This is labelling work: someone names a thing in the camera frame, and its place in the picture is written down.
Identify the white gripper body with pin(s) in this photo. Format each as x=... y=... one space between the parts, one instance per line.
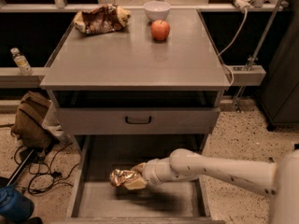
x=151 y=172

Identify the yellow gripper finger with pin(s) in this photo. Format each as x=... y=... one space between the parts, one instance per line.
x=139 y=168
x=138 y=183

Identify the orange soda can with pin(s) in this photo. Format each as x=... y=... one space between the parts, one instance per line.
x=125 y=178

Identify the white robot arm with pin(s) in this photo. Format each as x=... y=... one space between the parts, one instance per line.
x=277 y=181

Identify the closed grey upper drawer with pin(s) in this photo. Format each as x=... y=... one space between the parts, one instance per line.
x=111 y=120

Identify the open grey lower drawer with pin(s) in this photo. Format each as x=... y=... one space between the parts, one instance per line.
x=94 y=200

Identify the grey drawer cabinet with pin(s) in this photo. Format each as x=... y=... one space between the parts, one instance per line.
x=130 y=69

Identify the brown backpack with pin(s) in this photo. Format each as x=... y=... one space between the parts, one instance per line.
x=29 y=118

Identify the blue plastic container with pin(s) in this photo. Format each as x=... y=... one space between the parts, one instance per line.
x=14 y=206

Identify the red apple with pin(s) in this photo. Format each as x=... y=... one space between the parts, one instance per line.
x=160 y=30

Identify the metal tripod pole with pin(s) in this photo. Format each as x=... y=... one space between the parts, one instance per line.
x=252 y=59

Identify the crumpled brown chip bag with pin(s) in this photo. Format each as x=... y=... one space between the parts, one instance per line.
x=107 y=18

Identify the clear plastic water bottle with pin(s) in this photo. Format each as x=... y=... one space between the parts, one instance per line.
x=21 y=61

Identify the white bowl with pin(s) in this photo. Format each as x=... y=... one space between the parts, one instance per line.
x=156 y=10

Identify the black drawer handle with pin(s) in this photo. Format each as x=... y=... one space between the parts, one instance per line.
x=138 y=121

